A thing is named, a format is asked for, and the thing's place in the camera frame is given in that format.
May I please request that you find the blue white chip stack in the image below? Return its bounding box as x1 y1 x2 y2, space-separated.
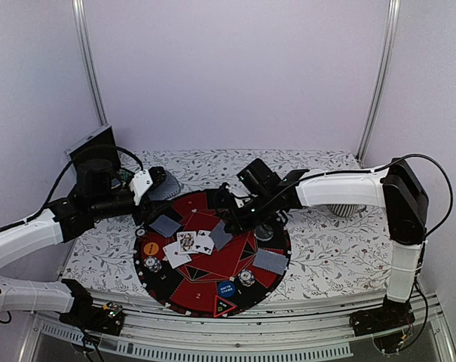
144 256 162 273
238 269 256 287

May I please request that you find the dealt card seat five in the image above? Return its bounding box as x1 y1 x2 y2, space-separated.
149 215 181 238

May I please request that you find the striped grey mug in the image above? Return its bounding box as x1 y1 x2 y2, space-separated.
329 204 366 218

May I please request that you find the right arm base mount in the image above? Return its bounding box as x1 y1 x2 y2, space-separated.
349 297 415 336

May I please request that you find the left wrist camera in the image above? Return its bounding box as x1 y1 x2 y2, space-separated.
129 170 153 206

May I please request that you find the three of clubs card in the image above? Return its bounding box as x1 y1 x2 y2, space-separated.
194 230 214 255

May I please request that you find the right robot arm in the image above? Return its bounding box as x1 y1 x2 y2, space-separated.
215 158 429 329

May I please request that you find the left aluminium corner post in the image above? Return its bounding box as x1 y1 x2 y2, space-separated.
72 0 108 126

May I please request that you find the clear dealer button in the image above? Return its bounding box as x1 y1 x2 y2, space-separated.
254 224 274 242

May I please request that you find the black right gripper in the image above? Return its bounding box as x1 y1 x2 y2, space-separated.
224 191 275 235

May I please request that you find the blue small blind button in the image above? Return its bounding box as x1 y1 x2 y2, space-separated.
217 281 236 299

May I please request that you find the aluminium corner post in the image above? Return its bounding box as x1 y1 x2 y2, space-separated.
356 0 401 164
72 0 108 126

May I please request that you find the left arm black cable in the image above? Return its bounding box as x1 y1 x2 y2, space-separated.
0 146 144 238

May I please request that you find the front aluminium rail frame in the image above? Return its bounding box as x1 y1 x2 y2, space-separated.
19 292 456 361

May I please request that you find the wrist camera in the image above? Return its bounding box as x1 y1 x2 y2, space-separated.
129 170 153 206
213 183 251 210

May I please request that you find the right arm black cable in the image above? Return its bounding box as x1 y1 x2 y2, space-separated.
272 152 454 238

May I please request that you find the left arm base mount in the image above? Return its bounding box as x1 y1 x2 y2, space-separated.
59 299 125 336

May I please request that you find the black triangular card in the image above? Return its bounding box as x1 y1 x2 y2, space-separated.
213 295 237 318

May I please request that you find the blue card deck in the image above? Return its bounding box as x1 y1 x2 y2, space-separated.
148 171 182 201

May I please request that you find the ace of diamonds card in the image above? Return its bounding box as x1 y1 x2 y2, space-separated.
163 241 191 268

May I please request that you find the aluminium poker chip case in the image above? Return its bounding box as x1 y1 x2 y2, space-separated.
66 125 129 186

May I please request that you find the queen of hearts card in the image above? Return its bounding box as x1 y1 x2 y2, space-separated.
176 232 197 254

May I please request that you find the dealt card seat ten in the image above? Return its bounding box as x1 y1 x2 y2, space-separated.
253 249 289 275

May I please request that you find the face down community card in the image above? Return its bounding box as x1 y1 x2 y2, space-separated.
209 220 233 252

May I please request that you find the round red black poker mat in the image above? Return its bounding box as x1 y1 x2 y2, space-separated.
132 189 292 318

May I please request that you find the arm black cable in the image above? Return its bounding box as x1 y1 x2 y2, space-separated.
272 152 454 238
0 146 144 238

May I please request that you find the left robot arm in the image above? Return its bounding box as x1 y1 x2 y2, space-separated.
0 158 167 327

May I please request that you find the right aluminium corner post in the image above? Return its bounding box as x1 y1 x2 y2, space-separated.
356 0 401 164

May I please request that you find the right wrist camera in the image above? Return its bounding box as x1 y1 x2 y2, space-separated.
213 183 251 210

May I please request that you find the orange big blind button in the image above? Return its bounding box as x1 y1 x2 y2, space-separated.
142 242 159 256

